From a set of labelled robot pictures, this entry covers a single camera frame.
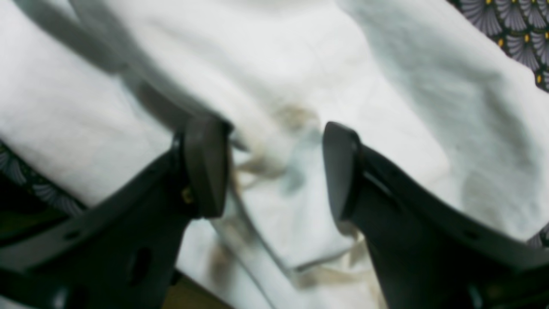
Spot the fan-patterned table cloth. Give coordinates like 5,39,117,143
0,0,549,249

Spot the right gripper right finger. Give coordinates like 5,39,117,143
322,121,548,309

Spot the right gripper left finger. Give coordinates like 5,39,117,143
0,117,229,309

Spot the white T-shirt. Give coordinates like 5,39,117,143
0,0,549,309

